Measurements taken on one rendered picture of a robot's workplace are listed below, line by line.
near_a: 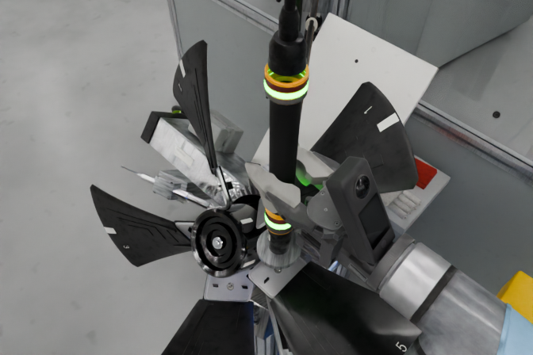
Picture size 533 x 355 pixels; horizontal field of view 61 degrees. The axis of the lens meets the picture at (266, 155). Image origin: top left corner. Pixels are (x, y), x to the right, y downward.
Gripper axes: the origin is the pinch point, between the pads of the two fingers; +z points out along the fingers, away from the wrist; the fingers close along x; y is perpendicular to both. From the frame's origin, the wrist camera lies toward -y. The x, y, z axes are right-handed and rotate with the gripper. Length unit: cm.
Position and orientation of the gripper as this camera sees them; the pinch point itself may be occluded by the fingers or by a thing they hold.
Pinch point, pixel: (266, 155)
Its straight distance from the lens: 57.1
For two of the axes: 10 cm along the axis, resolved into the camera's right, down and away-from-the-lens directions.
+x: 6.9, -5.6, 4.5
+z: -7.2, -5.5, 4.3
